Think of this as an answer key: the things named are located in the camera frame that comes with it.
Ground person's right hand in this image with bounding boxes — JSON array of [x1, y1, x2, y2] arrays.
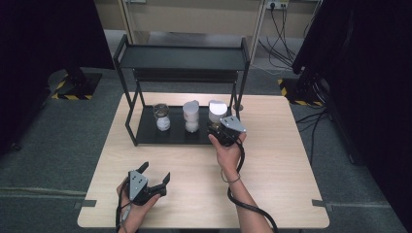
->
[[208, 132, 248, 182]]

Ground white wall socket with plugs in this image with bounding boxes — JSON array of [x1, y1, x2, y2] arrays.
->
[[265, 0, 290, 10]]

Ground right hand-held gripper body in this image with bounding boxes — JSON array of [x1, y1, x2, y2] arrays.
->
[[207, 115, 248, 148]]

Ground white-lid glass jar white powder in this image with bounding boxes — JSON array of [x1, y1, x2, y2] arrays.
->
[[182, 99, 201, 134]]

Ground person's left hand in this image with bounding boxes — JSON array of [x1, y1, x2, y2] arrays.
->
[[116, 179, 162, 233]]

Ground black power cable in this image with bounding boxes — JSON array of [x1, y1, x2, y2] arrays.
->
[[258, 5, 294, 71], [281, 5, 297, 66]]

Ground black floor cable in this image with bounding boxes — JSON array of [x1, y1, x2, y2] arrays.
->
[[295, 108, 328, 166]]

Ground thin wrist bracelet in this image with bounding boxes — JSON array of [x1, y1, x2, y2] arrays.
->
[[221, 168, 242, 184]]

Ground white-lid glass jar brown powder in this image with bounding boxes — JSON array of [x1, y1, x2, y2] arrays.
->
[[208, 99, 228, 128]]

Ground silver-lid glass jar white powder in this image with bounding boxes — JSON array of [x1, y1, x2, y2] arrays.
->
[[153, 103, 172, 132]]

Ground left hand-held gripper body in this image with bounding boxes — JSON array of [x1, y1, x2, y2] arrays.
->
[[125, 169, 168, 207]]

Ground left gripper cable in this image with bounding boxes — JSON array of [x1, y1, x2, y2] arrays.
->
[[115, 183, 132, 233]]

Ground grey flat strip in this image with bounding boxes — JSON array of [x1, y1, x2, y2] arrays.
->
[[73, 199, 97, 210], [311, 199, 334, 213]]

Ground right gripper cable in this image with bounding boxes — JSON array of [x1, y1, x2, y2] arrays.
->
[[226, 140, 280, 233]]

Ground black stand base hazard tape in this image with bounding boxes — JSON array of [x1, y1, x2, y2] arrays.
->
[[277, 77, 325, 108], [48, 68, 103, 101]]

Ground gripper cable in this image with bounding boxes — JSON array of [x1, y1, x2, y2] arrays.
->
[[226, 140, 280, 233], [115, 183, 132, 233]]

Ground black two-tier metal rack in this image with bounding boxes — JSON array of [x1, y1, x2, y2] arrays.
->
[[112, 33, 252, 149]]

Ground dark curtain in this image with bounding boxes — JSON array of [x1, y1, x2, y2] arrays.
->
[[0, 0, 115, 154], [291, 0, 412, 233]]

